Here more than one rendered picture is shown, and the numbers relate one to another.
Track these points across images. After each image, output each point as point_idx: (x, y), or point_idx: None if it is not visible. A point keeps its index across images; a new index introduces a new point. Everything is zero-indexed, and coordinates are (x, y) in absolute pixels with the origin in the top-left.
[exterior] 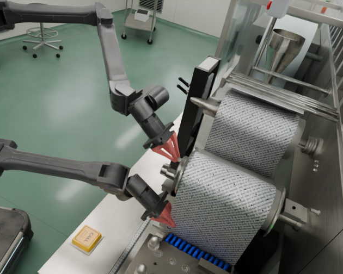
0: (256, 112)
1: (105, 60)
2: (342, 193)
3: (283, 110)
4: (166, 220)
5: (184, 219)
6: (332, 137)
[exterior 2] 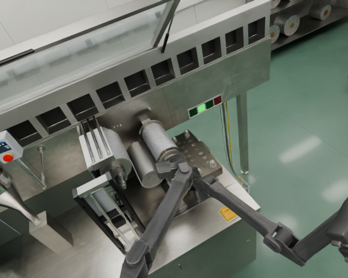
0: (114, 143)
1: (176, 204)
2: (147, 94)
3: None
4: None
5: None
6: (105, 117)
